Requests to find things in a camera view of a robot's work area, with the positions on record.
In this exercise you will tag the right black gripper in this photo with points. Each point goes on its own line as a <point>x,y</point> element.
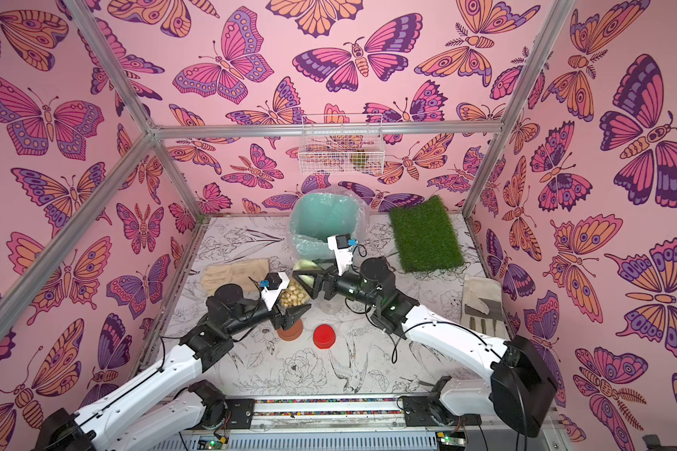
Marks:
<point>324,283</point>

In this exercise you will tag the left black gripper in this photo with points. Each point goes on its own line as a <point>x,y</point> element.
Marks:
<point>292,314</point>

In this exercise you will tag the brown jar lid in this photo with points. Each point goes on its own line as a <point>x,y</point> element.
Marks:
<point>292,333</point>

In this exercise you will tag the green lid peanut jar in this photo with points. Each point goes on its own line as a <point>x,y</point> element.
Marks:
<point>293,295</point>

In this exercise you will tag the red jar lid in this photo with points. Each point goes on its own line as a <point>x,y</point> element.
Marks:
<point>324,337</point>

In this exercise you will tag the red lid peanut jar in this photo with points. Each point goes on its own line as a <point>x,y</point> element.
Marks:
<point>330,307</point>

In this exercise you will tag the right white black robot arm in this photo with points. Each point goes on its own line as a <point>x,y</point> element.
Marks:
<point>513,382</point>

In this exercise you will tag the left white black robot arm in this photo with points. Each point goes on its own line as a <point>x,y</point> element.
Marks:
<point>169,396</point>

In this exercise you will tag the left beige cloth glove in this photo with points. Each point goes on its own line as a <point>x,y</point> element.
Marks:
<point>244,273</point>

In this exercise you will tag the beige cloth glove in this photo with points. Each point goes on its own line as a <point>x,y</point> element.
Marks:
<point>482,309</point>
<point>244,273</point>

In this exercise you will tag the mint green trash bin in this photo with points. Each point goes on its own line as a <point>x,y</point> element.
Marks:
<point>321,217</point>

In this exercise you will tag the clear plastic bin liner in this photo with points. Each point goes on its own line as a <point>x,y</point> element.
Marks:
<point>299,242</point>

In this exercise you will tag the green artificial grass mat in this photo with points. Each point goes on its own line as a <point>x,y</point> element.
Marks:
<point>425,238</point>

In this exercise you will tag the green object in basket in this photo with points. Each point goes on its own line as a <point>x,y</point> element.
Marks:
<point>358,159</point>

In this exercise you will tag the right beige cloth glove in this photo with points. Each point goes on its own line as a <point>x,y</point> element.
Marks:
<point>482,309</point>

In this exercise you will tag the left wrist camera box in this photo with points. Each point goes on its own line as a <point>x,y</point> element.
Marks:
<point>272,286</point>

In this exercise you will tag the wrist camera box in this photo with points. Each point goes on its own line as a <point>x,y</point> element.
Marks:
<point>343,247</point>
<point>272,286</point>

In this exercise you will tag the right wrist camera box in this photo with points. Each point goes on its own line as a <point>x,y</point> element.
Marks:
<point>343,247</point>

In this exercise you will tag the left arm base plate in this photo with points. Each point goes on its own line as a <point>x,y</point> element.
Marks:
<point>231,414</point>

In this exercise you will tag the white wire wall basket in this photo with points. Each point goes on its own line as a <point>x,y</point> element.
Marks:
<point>327,141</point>

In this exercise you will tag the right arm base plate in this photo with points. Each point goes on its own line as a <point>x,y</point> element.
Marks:
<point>428,412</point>

